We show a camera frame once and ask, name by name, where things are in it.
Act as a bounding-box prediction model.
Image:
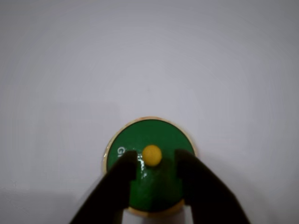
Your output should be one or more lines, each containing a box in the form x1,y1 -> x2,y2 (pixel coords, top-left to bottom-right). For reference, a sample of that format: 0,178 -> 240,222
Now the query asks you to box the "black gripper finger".
69,150 -> 138,224
175,148 -> 255,224

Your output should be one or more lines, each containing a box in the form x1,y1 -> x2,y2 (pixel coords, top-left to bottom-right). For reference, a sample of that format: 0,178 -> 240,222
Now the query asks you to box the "green round puzzle piece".
101,115 -> 199,213

